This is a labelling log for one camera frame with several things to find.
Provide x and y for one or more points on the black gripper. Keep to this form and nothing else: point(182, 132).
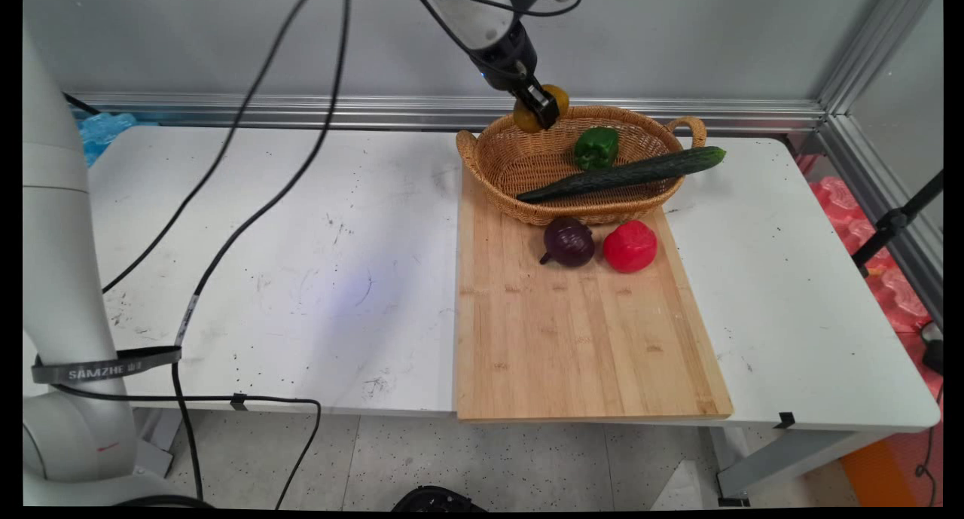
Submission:
point(506, 56)

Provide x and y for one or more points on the yellow bell pepper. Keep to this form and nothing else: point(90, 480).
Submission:
point(527, 118)

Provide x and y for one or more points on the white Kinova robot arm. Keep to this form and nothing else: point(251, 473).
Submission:
point(64, 263)

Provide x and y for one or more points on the woven wicker basket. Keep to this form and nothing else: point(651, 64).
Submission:
point(512, 169)

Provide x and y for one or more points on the green bell pepper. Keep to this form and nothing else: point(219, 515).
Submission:
point(597, 148)

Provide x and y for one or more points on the long dark green cucumber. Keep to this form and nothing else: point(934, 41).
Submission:
point(625, 174)

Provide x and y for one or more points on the purple onion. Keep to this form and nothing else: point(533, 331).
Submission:
point(569, 242)

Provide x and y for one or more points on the red tomato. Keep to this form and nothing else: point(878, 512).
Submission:
point(630, 246)

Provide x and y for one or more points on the wooden cutting board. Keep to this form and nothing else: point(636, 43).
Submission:
point(580, 338)

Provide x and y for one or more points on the black tripod stand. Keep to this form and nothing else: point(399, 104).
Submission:
point(892, 221)

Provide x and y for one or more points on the red foam mat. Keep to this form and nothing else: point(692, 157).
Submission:
point(889, 278)

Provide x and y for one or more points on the black tape piece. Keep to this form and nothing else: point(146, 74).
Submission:
point(239, 401)
point(785, 420)

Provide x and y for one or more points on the black round object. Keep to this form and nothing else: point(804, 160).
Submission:
point(437, 499)

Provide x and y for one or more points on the blue foam mat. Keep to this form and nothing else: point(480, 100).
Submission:
point(105, 131)

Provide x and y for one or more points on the grey table leg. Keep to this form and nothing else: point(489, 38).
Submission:
point(154, 440)
point(791, 459)

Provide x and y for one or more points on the black power adapter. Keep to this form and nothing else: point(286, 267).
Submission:
point(934, 355)

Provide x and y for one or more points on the aluminium horizontal frame rail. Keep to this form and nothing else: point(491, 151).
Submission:
point(376, 112)

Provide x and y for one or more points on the aluminium upright frame post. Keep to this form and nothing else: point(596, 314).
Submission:
point(877, 48)

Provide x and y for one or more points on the aluminium side frame rail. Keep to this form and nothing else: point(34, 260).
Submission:
point(881, 195)

